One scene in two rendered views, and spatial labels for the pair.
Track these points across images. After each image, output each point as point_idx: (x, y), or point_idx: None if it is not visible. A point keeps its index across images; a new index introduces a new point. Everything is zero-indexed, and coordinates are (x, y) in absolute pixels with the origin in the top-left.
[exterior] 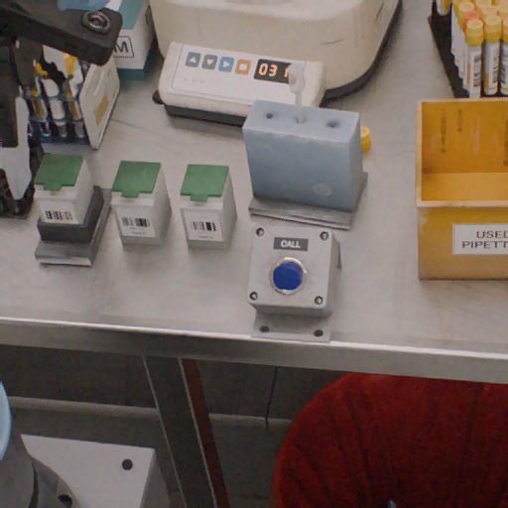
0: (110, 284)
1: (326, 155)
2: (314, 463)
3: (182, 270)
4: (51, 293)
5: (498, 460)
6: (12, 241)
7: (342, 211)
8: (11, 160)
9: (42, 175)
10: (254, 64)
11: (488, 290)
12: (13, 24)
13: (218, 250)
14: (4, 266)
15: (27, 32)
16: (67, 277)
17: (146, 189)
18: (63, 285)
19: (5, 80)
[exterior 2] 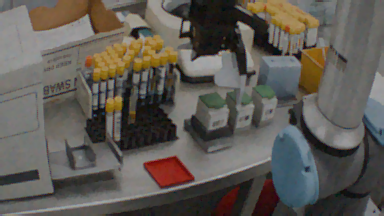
0: (247, 148)
1: (294, 72)
2: None
3: (265, 134)
4: (227, 160)
5: (266, 211)
6: (184, 149)
7: (293, 97)
8: (243, 81)
9: (209, 103)
10: (223, 51)
11: None
12: (242, 18)
13: (269, 123)
14: (194, 159)
15: (246, 21)
16: (227, 153)
17: (250, 99)
18: (229, 156)
19: (242, 42)
